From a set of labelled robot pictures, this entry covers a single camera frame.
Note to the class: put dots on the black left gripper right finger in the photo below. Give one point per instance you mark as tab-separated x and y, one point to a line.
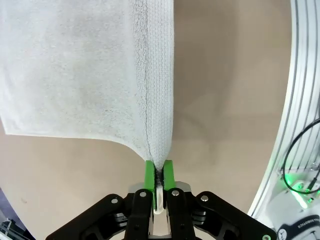
178	215

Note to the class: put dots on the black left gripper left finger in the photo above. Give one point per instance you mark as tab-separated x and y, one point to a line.
140	212

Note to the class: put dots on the white towel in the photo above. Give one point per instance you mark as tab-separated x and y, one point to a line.
75	75

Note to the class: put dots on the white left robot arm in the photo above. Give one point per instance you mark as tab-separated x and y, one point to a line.
300	225

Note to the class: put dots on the white aluminium rail frame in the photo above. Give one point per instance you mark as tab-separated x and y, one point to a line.
300	75

